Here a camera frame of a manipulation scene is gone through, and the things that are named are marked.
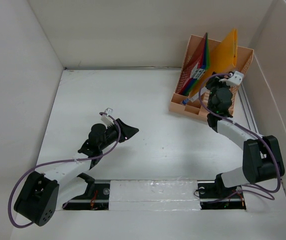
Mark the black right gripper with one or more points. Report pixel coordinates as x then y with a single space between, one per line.
214 80

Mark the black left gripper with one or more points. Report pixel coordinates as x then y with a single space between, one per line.
126 132

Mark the blue clip file folder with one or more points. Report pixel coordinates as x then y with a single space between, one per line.
205 57

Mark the green clip file folder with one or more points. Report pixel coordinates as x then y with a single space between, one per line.
208 55

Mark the small blue-capped glue bottle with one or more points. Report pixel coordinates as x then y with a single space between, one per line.
185 101

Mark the orange book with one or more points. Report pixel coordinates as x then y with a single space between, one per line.
223 58

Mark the magenta clip file folder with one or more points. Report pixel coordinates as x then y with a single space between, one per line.
195 67

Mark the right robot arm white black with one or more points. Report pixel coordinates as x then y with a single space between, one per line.
262 164

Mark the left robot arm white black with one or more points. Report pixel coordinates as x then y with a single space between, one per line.
43 193

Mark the peach plastic file organizer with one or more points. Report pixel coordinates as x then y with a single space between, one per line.
193 108

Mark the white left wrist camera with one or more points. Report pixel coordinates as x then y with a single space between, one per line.
107 115

